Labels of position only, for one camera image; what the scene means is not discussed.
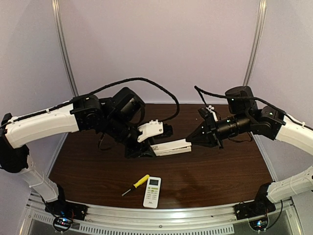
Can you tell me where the slim white remote control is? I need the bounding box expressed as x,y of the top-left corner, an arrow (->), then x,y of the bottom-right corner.
151,139 -> 192,156

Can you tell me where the yellow handled screwdriver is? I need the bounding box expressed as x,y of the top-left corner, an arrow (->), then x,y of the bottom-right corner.
121,174 -> 150,196

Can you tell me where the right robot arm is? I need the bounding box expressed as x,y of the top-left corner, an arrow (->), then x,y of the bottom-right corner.
186,86 -> 313,204

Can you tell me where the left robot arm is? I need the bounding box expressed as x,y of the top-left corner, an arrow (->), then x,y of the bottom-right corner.
0,87 -> 156,203

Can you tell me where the white air conditioner remote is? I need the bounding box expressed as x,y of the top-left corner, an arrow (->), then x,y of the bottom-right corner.
143,176 -> 162,209

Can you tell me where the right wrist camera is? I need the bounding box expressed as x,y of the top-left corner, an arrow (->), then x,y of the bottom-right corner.
198,105 -> 218,121

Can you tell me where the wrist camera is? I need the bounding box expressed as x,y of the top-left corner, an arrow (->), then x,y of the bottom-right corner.
137,119 -> 174,142
198,105 -> 218,121

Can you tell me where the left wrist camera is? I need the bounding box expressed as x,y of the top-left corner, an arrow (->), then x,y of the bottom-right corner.
137,119 -> 174,142

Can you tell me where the right black braided cable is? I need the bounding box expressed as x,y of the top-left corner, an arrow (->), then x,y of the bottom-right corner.
194,85 -> 313,130

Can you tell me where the right aluminium frame post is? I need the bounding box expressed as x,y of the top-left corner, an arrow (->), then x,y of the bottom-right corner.
243,0 -> 267,86

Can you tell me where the aluminium frame post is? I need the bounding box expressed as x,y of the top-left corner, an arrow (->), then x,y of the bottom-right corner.
51,0 -> 79,96
243,0 -> 267,86

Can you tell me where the curved aluminium front rail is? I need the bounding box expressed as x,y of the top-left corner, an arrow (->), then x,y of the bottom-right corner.
17,200 -> 304,235

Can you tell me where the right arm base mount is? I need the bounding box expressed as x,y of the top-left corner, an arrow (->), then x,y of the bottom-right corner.
233,201 -> 276,233

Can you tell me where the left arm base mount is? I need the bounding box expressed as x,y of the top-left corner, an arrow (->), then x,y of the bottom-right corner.
43,201 -> 88,233

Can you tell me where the left aluminium frame post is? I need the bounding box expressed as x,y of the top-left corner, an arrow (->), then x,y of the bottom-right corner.
51,0 -> 79,96

